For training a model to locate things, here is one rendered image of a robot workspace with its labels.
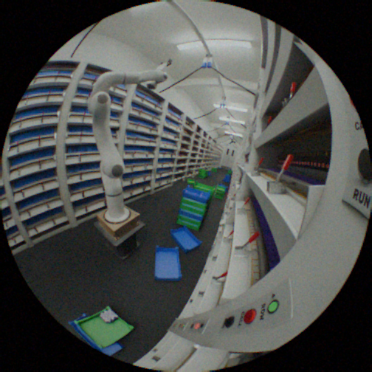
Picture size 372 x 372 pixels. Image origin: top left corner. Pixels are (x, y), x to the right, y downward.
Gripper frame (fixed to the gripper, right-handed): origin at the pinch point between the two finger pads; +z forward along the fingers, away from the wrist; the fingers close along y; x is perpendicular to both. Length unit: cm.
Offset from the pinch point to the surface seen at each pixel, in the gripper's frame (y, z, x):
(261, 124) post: 71, -43, -29
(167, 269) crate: 45, -164, -22
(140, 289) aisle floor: 42, -170, 5
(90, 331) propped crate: 53, -170, 59
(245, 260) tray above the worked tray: 78, -100, 7
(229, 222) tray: 69, -109, -42
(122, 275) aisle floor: 25, -170, 9
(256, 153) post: 71, -61, -33
